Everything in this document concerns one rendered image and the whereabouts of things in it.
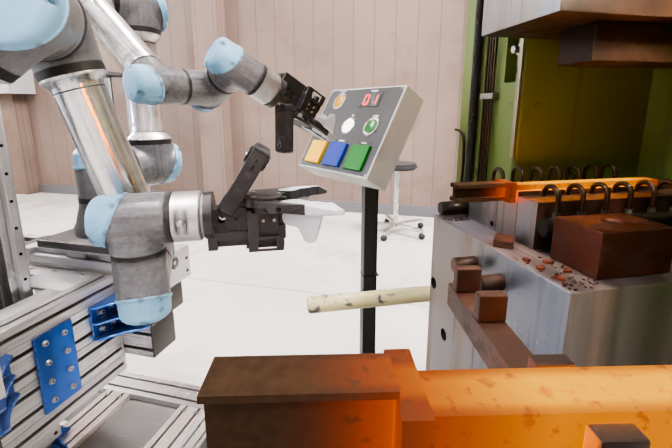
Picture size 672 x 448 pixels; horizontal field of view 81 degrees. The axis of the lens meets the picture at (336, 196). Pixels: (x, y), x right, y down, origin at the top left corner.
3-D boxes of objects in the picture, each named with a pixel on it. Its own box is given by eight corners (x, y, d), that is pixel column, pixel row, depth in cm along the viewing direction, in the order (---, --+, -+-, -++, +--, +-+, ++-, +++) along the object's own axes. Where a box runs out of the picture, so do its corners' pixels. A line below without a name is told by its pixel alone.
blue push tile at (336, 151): (336, 166, 111) (346, 142, 112) (321, 163, 117) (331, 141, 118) (340, 169, 112) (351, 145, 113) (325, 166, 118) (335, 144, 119)
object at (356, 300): (308, 319, 104) (308, 300, 103) (306, 309, 109) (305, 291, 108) (461, 303, 112) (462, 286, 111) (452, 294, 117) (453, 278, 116)
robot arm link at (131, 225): (106, 242, 60) (99, 188, 59) (181, 238, 63) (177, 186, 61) (85, 261, 53) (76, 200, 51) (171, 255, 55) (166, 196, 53)
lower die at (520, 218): (532, 249, 63) (538, 197, 61) (467, 217, 82) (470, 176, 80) (736, 233, 71) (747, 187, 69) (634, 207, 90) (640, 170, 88)
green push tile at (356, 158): (359, 170, 104) (370, 145, 104) (341, 167, 109) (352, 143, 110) (363, 173, 105) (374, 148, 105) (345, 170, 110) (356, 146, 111)
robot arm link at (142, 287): (175, 292, 68) (170, 232, 66) (173, 324, 58) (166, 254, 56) (125, 299, 66) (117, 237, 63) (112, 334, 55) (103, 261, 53)
